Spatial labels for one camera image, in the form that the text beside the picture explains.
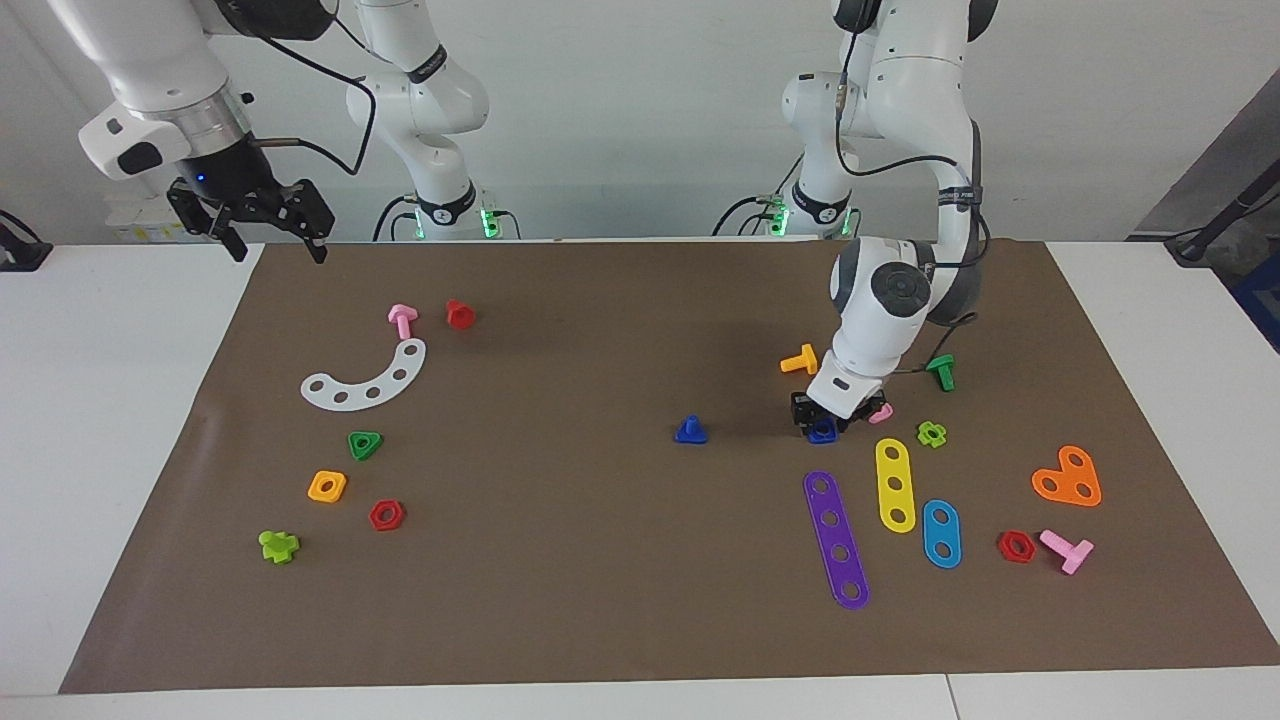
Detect yellow three-hole plate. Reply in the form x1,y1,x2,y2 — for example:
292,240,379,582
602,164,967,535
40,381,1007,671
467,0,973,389
875,438,917,534

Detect white boxes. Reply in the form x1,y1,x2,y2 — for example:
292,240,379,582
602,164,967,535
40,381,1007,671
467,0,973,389
105,195,216,244

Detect purple four-hole plate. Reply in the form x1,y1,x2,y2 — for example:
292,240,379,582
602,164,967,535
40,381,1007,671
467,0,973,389
803,470,871,611

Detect blue two-hole plate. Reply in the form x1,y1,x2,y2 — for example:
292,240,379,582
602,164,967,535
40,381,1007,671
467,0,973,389
921,499,963,570

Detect white curved five-hole plate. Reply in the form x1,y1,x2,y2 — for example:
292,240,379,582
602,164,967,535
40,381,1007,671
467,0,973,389
300,338,428,412

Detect black table clamp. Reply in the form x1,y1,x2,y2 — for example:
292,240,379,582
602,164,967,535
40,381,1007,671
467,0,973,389
0,210,53,273

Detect orange angled three-hole plate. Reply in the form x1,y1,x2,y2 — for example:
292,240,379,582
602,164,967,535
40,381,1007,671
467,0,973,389
1031,445,1103,508

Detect brown table mat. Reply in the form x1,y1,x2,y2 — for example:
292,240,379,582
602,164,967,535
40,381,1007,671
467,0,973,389
58,240,1280,694

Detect black stand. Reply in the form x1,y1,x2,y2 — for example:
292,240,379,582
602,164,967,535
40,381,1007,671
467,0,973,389
1165,160,1280,266

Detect blue crate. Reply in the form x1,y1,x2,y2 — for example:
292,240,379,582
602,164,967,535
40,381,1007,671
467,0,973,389
1232,250,1280,353

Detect black base cable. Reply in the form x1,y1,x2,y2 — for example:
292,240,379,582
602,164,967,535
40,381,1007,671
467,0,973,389
373,195,421,243
712,195,791,237

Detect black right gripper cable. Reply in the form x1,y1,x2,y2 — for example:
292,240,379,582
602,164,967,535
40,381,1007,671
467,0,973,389
240,20,379,179

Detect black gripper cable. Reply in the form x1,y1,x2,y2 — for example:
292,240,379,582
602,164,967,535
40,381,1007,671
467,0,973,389
835,0,993,376
240,20,379,179

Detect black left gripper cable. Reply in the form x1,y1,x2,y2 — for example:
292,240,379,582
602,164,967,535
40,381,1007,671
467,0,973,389
835,0,993,376

